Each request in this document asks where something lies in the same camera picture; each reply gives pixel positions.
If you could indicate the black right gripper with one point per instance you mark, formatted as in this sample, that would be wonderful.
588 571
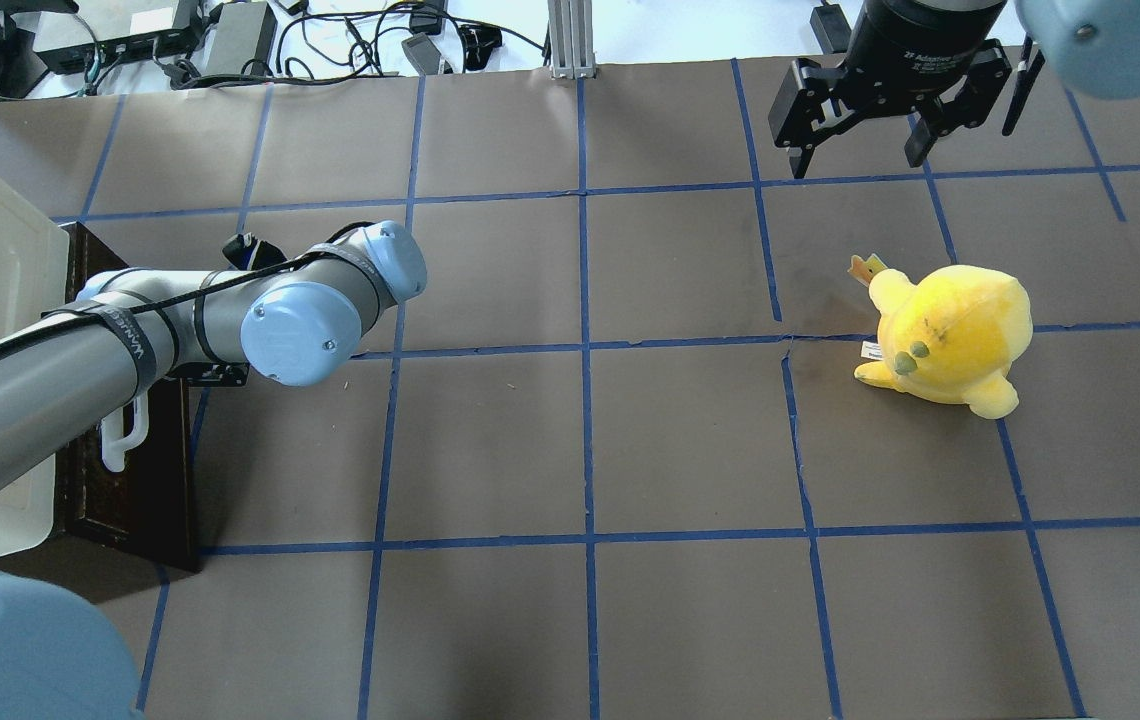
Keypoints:
916 45

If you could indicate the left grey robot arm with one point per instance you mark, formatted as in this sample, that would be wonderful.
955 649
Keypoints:
84 362

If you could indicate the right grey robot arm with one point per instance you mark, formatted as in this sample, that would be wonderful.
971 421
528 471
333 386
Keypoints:
1093 46

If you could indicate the yellow plush duck toy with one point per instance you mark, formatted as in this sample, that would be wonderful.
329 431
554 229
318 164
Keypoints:
950 338

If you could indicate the aluminium frame post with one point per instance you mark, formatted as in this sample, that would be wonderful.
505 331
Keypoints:
570 47

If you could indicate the black power adapter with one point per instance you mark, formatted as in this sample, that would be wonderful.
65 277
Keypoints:
242 37

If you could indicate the dark brown wooden drawer cabinet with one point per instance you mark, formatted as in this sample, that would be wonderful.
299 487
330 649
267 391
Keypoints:
148 509

